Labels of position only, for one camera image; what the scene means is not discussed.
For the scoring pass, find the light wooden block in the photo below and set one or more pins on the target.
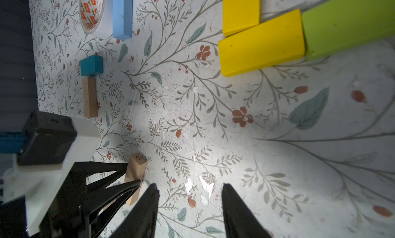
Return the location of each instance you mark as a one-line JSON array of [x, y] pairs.
[[89, 97]]

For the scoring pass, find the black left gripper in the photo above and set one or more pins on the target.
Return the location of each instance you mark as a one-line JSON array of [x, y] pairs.
[[76, 214]]

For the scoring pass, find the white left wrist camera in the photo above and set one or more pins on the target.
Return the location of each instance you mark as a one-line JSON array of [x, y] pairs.
[[52, 144]]

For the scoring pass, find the light blue block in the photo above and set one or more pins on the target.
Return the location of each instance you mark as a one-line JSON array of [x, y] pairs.
[[122, 19]]

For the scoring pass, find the white tape roll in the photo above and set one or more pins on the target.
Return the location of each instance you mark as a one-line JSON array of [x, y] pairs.
[[96, 17]]

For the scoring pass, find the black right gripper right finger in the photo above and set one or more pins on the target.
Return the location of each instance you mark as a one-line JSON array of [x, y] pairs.
[[238, 219]]

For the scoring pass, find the lime green block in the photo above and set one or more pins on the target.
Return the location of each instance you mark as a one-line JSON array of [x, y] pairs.
[[339, 25]]

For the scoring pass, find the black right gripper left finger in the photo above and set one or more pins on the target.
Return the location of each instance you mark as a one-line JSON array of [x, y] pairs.
[[141, 221]]

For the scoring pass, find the light wooden block slanted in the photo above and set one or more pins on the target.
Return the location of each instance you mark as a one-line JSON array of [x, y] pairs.
[[137, 165]]

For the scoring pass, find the teal block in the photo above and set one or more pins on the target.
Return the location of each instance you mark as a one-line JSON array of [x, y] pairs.
[[91, 66]]

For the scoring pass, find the yellow block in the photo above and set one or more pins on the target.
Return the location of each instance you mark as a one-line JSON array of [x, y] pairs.
[[273, 42], [239, 15]]

